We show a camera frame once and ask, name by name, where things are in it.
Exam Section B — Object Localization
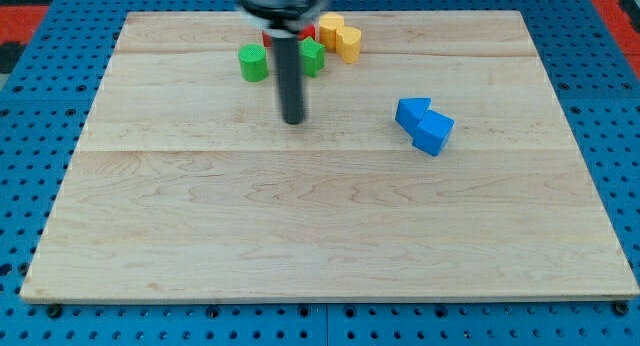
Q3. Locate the yellow hexagon block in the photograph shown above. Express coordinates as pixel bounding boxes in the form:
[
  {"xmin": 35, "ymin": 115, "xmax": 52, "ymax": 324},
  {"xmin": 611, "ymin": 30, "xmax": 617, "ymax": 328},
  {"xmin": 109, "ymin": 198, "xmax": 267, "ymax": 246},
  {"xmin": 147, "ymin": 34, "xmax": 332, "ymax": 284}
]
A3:
[{"xmin": 318, "ymin": 12, "xmax": 344, "ymax": 51}]

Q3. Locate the wooden board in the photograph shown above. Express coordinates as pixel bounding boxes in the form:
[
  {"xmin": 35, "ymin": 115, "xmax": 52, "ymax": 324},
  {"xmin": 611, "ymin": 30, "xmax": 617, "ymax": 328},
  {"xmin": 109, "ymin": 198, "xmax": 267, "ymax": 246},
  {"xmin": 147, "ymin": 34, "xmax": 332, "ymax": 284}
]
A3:
[{"xmin": 21, "ymin": 11, "xmax": 639, "ymax": 304}]

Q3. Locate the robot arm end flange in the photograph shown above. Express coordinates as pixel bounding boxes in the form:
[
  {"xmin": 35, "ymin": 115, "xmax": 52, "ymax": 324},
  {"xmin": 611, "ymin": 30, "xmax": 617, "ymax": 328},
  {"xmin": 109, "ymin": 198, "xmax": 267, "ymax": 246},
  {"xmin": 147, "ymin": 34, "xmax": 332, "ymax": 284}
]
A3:
[{"xmin": 237, "ymin": 0, "xmax": 332, "ymax": 33}]

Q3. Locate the blue cube block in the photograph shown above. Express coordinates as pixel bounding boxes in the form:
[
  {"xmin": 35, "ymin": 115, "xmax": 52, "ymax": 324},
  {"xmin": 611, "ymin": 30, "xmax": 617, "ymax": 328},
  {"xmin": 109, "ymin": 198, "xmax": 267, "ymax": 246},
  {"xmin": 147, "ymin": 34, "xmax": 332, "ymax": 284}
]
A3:
[{"xmin": 412, "ymin": 110, "xmax": 455, "ymax": 156}]

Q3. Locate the green star block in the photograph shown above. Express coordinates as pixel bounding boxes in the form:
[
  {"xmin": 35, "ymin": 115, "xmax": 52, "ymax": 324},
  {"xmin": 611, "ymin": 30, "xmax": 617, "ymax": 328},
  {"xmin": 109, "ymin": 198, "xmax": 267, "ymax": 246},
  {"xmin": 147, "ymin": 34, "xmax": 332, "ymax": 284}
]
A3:
[{"xmin": 300, "ymin": 37, "xmax": 325, "ymax": 77}]

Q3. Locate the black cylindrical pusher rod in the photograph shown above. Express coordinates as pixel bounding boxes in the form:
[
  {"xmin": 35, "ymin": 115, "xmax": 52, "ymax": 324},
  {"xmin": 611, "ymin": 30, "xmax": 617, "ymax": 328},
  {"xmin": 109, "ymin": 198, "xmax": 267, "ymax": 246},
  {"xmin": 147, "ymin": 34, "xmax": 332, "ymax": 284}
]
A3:
[{"xmin": 271, "ymin": 29, "xmax": 306, "ymax": 125}]

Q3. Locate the green cylinder block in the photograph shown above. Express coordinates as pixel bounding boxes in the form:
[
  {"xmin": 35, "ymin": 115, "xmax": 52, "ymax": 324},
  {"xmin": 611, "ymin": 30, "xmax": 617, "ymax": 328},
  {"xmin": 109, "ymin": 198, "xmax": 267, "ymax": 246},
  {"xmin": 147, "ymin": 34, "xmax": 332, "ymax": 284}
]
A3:
[{"xmin": 238, "ymin": 44, "xmax": 269, "ymax": 82}]

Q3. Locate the red block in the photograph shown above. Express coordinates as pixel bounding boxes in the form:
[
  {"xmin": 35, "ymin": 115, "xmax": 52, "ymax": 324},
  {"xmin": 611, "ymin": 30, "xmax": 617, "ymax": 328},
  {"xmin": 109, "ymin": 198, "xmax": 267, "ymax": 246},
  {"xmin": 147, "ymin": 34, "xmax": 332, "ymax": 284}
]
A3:
[{"xmin": 261, "ymin": 24, "xmax": 316, "ymax": 48}]

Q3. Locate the yellow heart block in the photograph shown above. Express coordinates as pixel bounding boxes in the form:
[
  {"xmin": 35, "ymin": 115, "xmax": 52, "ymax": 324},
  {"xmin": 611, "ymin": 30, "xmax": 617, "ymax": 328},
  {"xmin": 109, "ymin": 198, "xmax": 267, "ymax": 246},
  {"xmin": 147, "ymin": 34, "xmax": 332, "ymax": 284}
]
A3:
[{"xmin": 336, "ymin": 26, "xmax": 362, "ymax": 64}]

